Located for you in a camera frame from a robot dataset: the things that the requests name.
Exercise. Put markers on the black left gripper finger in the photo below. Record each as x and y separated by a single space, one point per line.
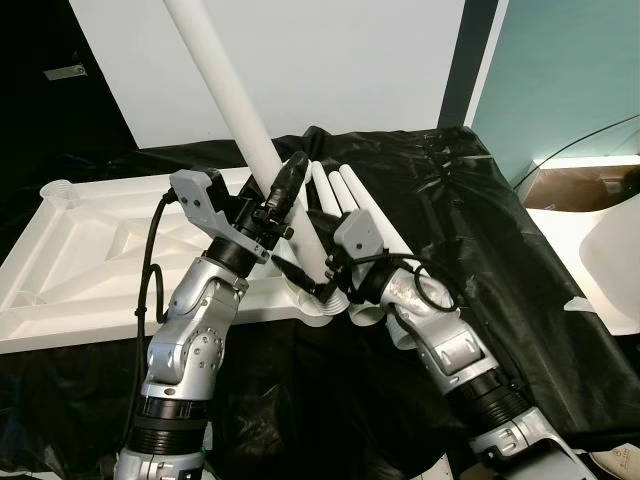
290 182

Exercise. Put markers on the white plastic table leg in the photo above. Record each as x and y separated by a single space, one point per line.
320 190
355 190
220 80
337 190

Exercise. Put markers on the white plastic table top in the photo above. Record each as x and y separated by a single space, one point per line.
90 260

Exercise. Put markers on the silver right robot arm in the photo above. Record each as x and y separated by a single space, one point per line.
450 350

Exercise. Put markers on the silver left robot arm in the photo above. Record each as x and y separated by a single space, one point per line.
190 350

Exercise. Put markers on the black plastic sheet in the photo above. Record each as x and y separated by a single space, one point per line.
450 200

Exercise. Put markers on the white plastic chair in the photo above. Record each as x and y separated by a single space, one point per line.
600 260

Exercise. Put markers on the white tape piece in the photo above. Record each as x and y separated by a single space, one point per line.
577 305

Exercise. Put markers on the grey door plate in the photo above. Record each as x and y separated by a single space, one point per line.
66 72

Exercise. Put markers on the brown cardboard box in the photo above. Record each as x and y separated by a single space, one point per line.
570 190

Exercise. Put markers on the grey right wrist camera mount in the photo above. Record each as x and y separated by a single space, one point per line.
358 235

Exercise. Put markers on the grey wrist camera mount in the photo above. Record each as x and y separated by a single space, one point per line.
358 235
200 200

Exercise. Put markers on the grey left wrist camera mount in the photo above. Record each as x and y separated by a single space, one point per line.
200 200

